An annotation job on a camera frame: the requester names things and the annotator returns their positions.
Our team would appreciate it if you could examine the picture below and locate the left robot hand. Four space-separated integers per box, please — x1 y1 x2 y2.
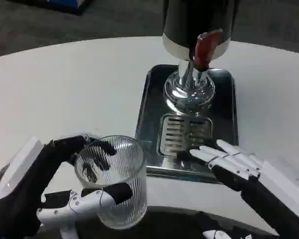
0 134 133 239

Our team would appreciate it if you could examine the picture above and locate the dark blue box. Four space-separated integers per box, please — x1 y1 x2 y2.
8 0 90 16

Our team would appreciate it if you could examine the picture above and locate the clear ribbed glass cup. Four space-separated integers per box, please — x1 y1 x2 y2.
74 135 148 230

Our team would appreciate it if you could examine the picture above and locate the black steel drink dispenser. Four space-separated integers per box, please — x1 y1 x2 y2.
162 0 240 118

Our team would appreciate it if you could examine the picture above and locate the steel drip grid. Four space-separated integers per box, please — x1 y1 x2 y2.
156 113 214 157

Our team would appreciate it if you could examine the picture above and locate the steel rectangular tray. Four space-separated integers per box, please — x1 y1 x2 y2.
134 64 239 185

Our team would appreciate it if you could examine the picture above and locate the red tap lever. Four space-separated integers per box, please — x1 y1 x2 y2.
193 28 224 71

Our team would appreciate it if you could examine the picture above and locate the white stand leg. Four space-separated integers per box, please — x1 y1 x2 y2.
59 221 78 239

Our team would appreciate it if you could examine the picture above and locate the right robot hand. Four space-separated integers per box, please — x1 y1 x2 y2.
190 138 299 239

